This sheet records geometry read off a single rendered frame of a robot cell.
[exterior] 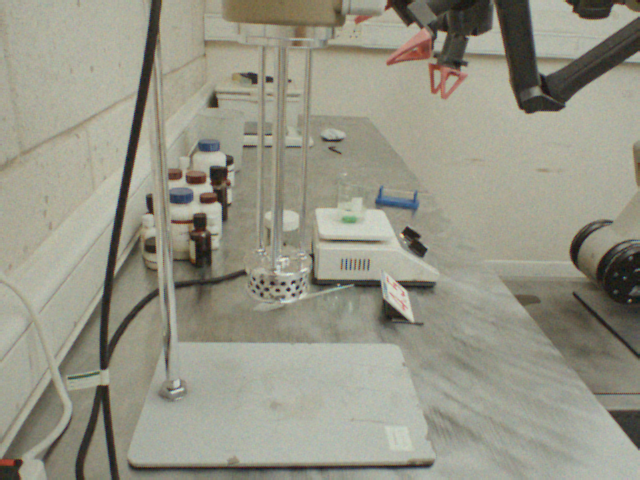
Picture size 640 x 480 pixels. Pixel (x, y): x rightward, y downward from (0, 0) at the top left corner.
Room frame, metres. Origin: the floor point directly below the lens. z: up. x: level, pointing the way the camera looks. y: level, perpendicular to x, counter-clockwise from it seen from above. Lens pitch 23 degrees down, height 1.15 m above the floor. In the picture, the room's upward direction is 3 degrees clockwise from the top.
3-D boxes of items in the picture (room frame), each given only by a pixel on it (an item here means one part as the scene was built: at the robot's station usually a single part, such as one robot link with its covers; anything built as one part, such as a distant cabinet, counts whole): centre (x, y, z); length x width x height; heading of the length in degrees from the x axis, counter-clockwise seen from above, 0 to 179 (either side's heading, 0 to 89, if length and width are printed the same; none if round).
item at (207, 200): (0.93, 0.20, 0.79); 0.05 x 0.05 x 0.09
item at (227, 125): (1.43, 0.27, 0.82); 0.18 x 0.13 x 0.15; 19
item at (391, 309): (0.71, -0.13, 0.77); 0.09 x 0.06 x 0.04; 179
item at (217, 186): (1.04, 0.21, 0.80); 0.04 x 0.04 x 0.11
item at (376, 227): (0.83, -0.06, 0.83); 0.12 x 0.12 x 0.01; 4
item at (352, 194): (0.84, -0.05, 0.87); 0.06 x 0.05 x 0.08; 44
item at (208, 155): (1.17, 0.25, 0.81); 0.07 x 0.07 x 0.13
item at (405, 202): (1.20, -0.18, 0.77); 0.10 x 0.03 x 0.04; 76
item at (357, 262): (0.83, -0.08, 0.79); 0.22 x 0.13 x 0.08; 94
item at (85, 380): (0.37, 0.18, 0.86); 0.03 x 0.02 x 0.02; 95
